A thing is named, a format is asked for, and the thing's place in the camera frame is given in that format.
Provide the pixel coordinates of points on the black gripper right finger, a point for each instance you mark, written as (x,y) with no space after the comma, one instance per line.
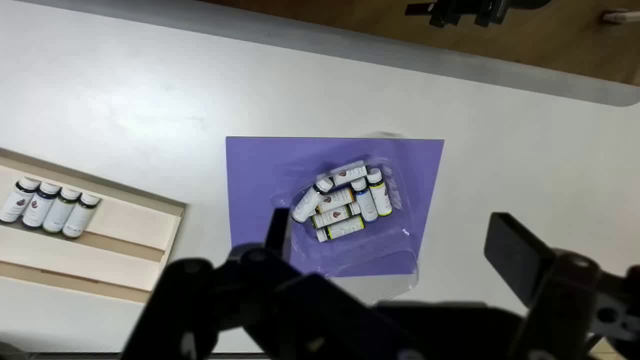
(518,257)

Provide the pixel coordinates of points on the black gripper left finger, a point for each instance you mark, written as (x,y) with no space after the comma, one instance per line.
(278,230)

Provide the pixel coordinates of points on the clear plastic container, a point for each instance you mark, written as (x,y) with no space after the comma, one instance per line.
(381,249)

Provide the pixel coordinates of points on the purple paper mat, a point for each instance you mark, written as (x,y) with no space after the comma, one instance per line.
(261,172)

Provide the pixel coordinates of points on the beige wooden shelf tray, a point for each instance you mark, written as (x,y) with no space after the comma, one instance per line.
(126,222)

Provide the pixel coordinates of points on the black stand base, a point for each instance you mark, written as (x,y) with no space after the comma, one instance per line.
(467,9)

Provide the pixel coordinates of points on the pale pink rod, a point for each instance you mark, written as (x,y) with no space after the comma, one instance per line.
(620,16)

